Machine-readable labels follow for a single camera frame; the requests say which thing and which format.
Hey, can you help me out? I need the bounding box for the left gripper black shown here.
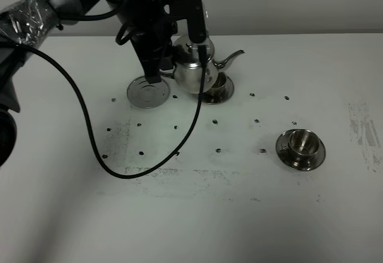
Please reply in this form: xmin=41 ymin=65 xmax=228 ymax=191
xmin=115 ymin=0 xmax=180 ymax=84

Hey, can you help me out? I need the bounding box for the stainless steel teapot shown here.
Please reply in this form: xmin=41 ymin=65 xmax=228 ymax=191
xmin=161 ymin=35 xmax=245 ymax=94

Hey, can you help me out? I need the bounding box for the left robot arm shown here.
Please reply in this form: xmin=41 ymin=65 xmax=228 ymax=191
xmin=1 ymin=0 xmax=177 ymax=162

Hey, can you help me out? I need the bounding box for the teapot steel saucer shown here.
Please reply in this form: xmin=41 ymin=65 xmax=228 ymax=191
xmin=127 ymin=76 xmax=171 ymax=109

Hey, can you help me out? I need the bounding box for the far steel teacup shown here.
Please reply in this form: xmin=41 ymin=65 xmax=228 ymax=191
xmin=205 ymin=72 xmax=227 ymax=96

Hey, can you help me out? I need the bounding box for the steel teacup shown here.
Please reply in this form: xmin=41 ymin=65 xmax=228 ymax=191
xmin=276 ymin=129 xmax=320 ymax=161
xmin=205 ymin=72 xmax=227 ymax=96

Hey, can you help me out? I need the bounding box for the far steel saucer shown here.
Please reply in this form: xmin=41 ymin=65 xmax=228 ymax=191
xmin=202 ymin=76 xmax=235 ymax=105

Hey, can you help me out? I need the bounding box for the near steel teacup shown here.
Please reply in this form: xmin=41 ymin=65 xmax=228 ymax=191
xmin=276 ymin=129 xmax=320 ymax=161

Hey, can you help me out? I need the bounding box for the near steel saucer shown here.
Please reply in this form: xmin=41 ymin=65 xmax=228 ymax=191
xmin=275 ymin=129 xmax=326 ymax=172

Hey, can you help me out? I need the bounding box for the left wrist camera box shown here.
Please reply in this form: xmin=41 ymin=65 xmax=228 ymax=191
xmin=160 ymin=0 xmax=207 ymax=44

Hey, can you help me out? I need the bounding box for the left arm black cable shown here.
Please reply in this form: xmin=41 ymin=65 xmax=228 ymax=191
xmin=11 ymin=26 xmax=210 ymax=179

